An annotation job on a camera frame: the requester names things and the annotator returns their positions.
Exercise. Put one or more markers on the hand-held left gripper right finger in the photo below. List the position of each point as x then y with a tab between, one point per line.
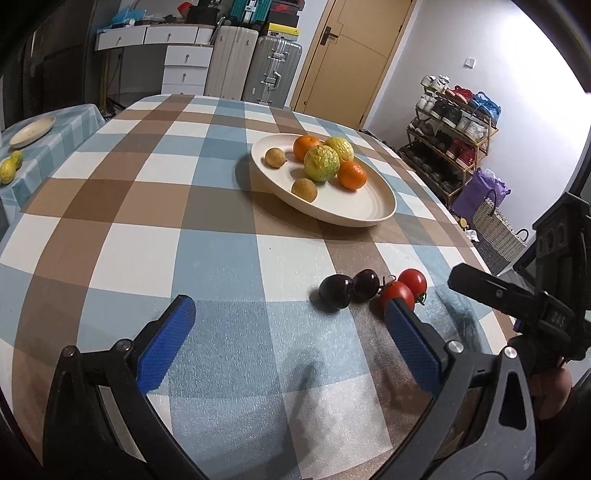
411	346

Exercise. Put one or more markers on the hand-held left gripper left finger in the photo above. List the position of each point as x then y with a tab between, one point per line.
166	344

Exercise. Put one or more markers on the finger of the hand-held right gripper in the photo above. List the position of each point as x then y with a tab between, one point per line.
485	286

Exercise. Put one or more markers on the red tomato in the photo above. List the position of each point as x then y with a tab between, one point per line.
396	294
413	279

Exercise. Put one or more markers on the dark plum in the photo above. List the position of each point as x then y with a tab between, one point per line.
367	285
336	291

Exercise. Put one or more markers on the large cream plate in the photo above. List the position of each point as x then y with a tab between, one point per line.
355	210

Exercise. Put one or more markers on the orange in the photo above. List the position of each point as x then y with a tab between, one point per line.
352	175
306	146

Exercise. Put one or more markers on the small brown round fruit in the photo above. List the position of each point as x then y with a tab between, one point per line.
304	189
275	157

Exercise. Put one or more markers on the green yellow bumpy citrus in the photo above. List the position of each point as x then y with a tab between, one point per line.
322	164

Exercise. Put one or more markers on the person's right hand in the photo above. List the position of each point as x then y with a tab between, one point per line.
551	390

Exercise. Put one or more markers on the grey woven basket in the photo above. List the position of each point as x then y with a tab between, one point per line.
496	235

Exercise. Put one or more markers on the purple bag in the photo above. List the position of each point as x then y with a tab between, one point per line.
475	194

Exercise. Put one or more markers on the wooden shoe rack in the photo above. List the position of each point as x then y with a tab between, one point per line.
485	143

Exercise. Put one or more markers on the rows of shoes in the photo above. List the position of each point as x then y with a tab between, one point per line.
450	115

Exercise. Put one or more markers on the side table blue checked cloth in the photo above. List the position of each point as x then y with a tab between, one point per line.
60	143

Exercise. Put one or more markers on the small cream plate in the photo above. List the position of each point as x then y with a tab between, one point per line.
32	131

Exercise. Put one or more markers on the wooden door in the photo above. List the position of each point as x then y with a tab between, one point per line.
355	69

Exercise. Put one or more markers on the beige suitcase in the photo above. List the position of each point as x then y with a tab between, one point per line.
228	62

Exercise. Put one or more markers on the white desk with drawers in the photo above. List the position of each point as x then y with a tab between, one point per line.
184	55

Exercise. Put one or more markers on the silver suitcase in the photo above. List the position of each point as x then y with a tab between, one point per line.
272	71

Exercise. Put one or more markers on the yellow white shoebox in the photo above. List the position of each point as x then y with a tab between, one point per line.
281	30

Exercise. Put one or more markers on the blue plastic bag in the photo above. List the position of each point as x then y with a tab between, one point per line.
124	16

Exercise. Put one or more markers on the black box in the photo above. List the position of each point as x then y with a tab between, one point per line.
202	14

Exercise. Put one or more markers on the plain black shoebox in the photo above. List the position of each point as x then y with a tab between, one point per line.
285	17

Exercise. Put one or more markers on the red container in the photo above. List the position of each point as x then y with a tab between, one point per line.
184	6

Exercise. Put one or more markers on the teal suitcase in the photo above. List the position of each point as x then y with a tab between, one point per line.
247	11

